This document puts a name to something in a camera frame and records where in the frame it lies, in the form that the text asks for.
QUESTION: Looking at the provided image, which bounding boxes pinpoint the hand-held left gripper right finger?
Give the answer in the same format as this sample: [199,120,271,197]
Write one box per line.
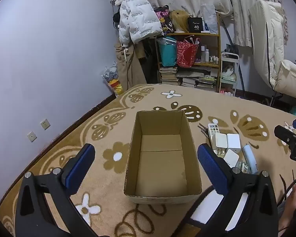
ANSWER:
[186,144,279,237]

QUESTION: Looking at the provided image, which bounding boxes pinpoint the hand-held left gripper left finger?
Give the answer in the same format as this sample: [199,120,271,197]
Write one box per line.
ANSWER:
[15,143,95,237]

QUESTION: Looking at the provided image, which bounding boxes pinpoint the white charger adapter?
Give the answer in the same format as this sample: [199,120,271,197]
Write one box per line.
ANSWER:
[223,149,240,168]
[214,133,228,151]
[226,133,241,153]

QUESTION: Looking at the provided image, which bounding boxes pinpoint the white remote control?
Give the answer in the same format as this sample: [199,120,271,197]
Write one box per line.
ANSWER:
[208,123,222,153]

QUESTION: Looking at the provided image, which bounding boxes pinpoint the light blue device with strap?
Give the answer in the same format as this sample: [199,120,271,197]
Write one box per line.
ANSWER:
[241,145,259,174]

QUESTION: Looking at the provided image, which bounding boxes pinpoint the metal hair clip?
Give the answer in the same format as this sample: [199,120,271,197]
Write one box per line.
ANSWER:
[198,122,209,135]

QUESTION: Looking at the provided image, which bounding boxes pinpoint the cardboard box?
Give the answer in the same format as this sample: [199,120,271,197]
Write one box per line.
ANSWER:
[124,110,203,205]

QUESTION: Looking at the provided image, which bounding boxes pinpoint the beige floral blanket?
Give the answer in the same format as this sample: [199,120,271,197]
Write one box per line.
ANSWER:
[0,83,296,237]

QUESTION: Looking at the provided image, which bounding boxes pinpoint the pile of magazines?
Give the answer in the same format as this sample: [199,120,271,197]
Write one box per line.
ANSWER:
[181,71,217,90]

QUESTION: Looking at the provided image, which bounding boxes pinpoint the bag of plush toys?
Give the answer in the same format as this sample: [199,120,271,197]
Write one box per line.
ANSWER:
[101,62,125,95]

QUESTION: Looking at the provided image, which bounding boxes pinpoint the white padded coat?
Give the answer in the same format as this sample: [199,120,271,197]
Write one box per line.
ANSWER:
[248,0,288,90]

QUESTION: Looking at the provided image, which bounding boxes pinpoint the white metal cart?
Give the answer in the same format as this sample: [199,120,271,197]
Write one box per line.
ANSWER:
[218,52,240,97]

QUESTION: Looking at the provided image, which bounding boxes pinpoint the stack of books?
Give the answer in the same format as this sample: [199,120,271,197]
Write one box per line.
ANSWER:
[159,67,182,86]

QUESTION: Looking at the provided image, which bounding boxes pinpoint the beige trousers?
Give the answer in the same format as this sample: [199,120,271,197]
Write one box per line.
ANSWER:
[115,42,147,92]

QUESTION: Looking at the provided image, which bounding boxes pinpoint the row of cosmetic bottles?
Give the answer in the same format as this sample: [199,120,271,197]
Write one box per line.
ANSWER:
[200,45,220,64]

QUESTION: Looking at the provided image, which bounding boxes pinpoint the red patterned bag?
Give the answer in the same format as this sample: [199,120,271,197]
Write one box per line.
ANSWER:
[176,38,200,68]

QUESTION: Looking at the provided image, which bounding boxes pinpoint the wooden shelf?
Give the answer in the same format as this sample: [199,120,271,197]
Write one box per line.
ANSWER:
[155,13,221,93]

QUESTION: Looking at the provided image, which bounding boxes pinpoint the teal bag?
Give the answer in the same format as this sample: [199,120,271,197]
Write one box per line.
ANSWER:
[158,37,178,67]

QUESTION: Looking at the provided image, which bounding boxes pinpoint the white plastic bag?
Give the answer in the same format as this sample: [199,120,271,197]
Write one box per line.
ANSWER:
[200,4,219,34]

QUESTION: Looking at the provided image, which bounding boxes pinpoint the black box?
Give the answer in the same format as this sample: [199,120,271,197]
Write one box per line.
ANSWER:
[187,17,204,32]

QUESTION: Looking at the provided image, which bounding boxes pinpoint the blonde wig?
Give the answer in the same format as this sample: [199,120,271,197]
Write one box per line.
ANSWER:
[170,10,191,33]

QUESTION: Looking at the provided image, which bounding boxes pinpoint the black and pink bag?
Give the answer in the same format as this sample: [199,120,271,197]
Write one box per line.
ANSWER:
[153,5,176,36]

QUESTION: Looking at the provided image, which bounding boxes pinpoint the white puffer jacket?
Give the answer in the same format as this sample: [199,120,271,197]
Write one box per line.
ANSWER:
[115,0,164,47]

